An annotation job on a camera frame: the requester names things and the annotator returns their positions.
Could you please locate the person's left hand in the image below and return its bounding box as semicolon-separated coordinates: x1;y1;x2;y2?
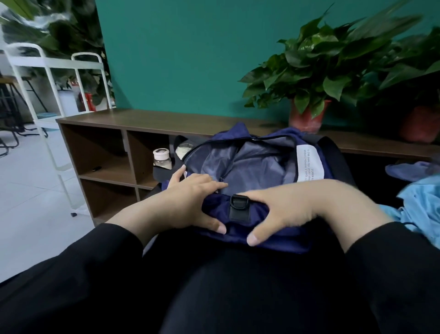
146;164;229;239

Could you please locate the person's right hand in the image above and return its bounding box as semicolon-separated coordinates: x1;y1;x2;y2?
237;179;349;247

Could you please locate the navy blue bag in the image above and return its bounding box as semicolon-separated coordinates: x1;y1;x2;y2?
153;122;345;254

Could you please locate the purple cloth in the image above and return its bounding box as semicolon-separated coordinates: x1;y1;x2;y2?
385;160;440;184

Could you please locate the light blue vest black trim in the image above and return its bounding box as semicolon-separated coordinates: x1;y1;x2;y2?
380;175;440;250

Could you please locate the person's right forearm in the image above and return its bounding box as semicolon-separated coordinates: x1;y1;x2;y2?
337;189;440;334

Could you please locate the person's left forearm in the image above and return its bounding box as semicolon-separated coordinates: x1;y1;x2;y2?
0;203;166;334

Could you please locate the small white-lidded jar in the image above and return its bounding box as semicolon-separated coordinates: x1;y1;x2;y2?
153;148;173;171

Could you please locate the wooden shelf cabinet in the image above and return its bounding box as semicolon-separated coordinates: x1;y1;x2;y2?
56;109;440;228

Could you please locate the black leather bench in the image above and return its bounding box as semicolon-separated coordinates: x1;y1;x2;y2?
137;151;413;334

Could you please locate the green plant in red pot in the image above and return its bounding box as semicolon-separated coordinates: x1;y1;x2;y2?
238;7;413;134
357;0;440;145

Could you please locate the teal bucket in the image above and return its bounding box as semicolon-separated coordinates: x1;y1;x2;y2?
34;112;61;133

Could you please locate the white wheeled cart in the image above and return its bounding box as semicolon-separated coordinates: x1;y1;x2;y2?
0;43;115;217

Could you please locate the wooden top black stool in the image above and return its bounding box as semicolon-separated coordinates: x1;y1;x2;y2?
0;74;49;158

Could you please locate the white metal rack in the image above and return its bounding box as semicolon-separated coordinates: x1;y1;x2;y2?
0;0;114;106

